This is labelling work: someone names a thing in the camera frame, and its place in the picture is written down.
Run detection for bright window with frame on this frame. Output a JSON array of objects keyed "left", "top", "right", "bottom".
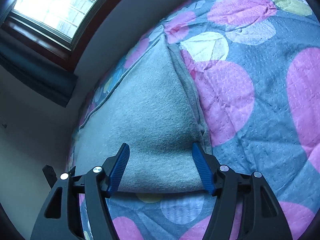
[{"left": 1, "top": 0, "right": 121, "bottom": 73}]

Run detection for floral circle-pattern bed cover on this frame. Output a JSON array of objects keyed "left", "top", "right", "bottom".
[{"left": 68, "top": 0, "right": 319, "bottom": 239}]

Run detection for dark blue curtain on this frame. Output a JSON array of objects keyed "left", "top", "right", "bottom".
[{"left": 1, "top": 30, "right": 78, "bottom": 107}]

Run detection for grey garment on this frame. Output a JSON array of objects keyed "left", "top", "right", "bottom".
[{"left": 75, "top": 35, "right": 211, "bottom": 193}]

